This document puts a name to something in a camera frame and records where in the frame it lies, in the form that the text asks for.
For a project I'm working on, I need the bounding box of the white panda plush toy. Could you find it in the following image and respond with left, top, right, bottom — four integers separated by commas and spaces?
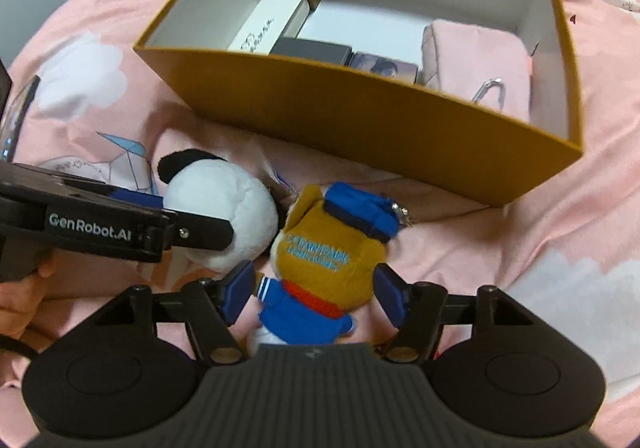
157, 149, 283, 274

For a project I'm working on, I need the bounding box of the brown plush bear keychain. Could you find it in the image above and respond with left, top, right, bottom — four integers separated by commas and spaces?
247, 182, 409, 355

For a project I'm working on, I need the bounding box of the pink fabric pouch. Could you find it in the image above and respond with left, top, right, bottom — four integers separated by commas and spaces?
422, 19, 533, 123

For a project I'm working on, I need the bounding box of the person's left hand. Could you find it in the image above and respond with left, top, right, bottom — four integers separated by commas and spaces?
0, 253, 56, 338

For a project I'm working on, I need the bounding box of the dark smartphone on bed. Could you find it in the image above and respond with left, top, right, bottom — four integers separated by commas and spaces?
1, 75, 40, 163

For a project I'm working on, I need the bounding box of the pink cloud-print bedsheet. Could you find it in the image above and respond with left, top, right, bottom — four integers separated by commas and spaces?
9, 0, 639, 447

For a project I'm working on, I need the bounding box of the long white glasses box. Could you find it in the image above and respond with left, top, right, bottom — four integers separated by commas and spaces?
228, 0, 311, 55

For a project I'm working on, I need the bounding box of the black leather wallet box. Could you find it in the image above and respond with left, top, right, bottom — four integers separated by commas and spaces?
270, 38, 352, 66

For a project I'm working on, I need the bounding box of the illustrated character card box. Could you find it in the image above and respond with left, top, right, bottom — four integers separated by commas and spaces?
348, 52, 419, 85

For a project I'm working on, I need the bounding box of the silver carabiner clip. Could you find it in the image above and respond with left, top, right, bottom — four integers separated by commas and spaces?
471, 78, 506, 112

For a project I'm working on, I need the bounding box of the orange cardboard storage box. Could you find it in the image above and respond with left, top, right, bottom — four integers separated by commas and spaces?
134, 0, 582, 206

